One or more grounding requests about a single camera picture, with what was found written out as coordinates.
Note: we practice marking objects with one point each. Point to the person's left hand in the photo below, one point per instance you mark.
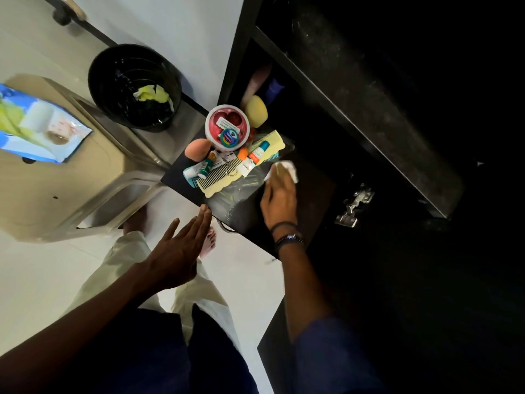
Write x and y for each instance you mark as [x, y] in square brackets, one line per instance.
[174, 258]

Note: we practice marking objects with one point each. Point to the person's right hand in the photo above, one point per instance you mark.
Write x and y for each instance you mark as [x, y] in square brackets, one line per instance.
[279, 203]

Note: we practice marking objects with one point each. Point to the person's right thumb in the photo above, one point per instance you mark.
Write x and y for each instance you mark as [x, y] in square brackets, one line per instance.
[265, 196]

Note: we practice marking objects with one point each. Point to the person's left thumb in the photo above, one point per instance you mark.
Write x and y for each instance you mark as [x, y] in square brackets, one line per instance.
[172, 230]

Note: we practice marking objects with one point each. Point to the white wipe cloth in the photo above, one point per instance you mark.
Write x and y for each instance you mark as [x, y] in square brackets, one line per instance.
[289, 169]

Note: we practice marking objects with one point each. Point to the person's right forearm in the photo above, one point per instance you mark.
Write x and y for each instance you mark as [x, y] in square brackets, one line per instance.
[301, 287]

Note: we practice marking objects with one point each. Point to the person's left forearm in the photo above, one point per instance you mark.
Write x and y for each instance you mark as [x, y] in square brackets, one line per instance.
[78, 320]

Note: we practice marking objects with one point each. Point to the clear plastic pouch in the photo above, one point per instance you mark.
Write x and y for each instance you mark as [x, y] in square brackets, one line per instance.
[242, 192]

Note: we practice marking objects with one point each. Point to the black wristband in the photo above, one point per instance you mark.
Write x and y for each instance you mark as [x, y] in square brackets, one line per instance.
[282, 225]

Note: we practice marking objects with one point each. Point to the person's left foot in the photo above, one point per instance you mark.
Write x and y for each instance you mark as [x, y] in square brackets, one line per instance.
[134, 221]

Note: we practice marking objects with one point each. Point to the person's foot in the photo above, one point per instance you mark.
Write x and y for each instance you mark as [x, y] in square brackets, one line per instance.
[134, 221]
[208, 243]

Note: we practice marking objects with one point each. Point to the person's right foot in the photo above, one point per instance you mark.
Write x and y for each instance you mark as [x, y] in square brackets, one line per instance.
[208, 243]

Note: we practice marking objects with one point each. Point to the white tube with teal cap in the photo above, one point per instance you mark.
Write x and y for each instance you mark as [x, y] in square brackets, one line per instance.
[253, 157]

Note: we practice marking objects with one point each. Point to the small metal scissors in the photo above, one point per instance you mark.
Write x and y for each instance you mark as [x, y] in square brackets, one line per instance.
[231, 164]

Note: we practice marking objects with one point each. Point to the small orange cap item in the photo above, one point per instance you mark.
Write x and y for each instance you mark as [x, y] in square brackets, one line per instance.
[243, 153]

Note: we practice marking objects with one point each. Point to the dark wristwatch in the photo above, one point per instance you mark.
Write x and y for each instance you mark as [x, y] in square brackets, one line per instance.
[289, 240]

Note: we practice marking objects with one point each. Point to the yellow wide comb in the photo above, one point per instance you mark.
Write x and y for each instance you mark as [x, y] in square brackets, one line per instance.
[217, 180]

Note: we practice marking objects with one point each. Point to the teal comb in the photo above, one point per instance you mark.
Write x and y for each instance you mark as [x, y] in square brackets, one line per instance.
[189, 178]

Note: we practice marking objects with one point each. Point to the beige trousers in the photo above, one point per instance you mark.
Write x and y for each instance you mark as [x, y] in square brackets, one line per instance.
[123, 262]

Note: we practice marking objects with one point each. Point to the small tube with green cap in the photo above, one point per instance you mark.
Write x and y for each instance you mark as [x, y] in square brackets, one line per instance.
[207, 164]

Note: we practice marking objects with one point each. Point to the round jar with red lid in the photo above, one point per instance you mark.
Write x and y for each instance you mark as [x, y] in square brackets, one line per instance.
[227, 127]

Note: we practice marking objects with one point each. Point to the peach makeup sponge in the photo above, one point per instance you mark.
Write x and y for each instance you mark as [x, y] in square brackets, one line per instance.
[197, 150]

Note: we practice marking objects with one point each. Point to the yellow round sponge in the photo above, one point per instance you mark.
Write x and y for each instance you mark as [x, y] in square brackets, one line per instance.
[256, 111]

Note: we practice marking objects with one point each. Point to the metal cabinet hinge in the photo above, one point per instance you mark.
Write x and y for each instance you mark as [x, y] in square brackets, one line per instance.
[352, 207]

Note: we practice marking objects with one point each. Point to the blue bottle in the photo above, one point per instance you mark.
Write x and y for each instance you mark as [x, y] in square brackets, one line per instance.
[274, 91]

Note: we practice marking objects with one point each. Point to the pink bottle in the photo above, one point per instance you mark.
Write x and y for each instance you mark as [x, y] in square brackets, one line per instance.
[256, 84]

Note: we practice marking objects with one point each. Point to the dark blue shirt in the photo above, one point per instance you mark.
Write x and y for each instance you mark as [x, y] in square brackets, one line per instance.
[164, 356]

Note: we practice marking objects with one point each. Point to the beige plastic stool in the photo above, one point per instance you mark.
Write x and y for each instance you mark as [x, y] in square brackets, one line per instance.
[49, 192]

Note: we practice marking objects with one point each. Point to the crumpled yellow-green wipe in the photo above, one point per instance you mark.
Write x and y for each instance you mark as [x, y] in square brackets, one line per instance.
[151, 94]

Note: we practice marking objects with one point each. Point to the black cabinet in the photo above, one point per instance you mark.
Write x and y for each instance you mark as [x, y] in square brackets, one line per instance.
[389, 118]

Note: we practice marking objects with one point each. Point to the black trash bin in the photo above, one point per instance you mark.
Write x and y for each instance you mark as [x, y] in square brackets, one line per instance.
[123, 77]

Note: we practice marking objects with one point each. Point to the blue wet wipes packet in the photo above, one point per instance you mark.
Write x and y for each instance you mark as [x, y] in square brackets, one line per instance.
[37, 123]

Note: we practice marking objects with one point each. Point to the black door stopper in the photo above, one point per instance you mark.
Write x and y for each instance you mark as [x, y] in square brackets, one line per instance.
[67, 10]

